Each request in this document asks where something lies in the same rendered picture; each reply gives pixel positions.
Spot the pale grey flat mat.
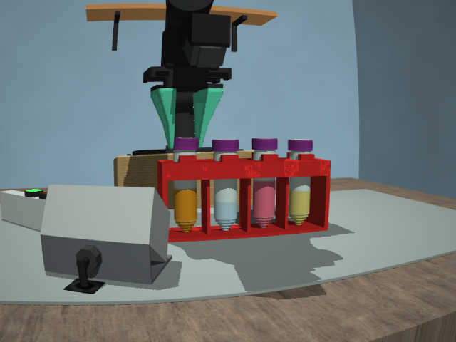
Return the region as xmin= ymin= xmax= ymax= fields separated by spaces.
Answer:
xmin=0 ymin=189 xmax=456 ymax=305

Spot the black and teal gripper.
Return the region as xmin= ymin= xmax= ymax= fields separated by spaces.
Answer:
xmin=143 ymin=66 xmax=232 ymax=149

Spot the purple screw cap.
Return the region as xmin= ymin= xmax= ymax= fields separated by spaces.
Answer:
xmin=212 ymin=139 xmax=239 ymax=152
xmin=173 ymin=138 xmax=199 ymax=150
xmin=252 ymin=138 xmax=278 ymax=150
xmin=288 ymin=140 xmax=313 ymax=151

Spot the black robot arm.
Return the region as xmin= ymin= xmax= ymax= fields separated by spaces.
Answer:
xmin=161 ymin=0 xmax=231 ymax=138

